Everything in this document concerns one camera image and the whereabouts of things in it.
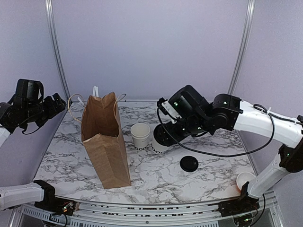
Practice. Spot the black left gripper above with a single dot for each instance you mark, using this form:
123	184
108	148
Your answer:
52	110

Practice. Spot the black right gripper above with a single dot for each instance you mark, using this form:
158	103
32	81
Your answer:
178	138

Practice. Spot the white paper coffee cup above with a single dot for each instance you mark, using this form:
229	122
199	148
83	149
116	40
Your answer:
158	148

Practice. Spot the brown paper bag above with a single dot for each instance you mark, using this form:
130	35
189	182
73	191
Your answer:
102	137

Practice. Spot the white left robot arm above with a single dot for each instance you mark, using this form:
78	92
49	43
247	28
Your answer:
41	193

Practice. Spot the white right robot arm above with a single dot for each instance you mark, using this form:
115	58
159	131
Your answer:
231	113

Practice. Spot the stacked white paper cups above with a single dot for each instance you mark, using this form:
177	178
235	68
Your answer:
140	133

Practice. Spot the white cup with stirrers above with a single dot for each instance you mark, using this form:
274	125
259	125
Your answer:
95	93

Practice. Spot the black cup lid stack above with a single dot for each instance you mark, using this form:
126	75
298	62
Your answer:
189	163

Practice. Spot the white orange paper cup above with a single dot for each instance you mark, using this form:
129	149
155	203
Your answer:
244	177

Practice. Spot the left aluminium frame post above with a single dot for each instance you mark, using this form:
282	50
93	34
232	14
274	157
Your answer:
55	45

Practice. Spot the aluminium frame post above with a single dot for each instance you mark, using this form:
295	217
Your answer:
55	45
243	45

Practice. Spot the aluminium front rail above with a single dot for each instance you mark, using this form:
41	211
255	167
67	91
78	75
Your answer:
102	214

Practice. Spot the right aluminium frame post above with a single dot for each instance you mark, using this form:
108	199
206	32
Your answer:
243	45

